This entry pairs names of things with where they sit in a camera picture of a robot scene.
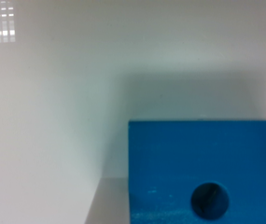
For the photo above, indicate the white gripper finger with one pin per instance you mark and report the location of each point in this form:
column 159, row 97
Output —
column 110, row 204

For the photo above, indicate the blue square block with hole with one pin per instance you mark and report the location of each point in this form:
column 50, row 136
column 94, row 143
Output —
column 197, row 172

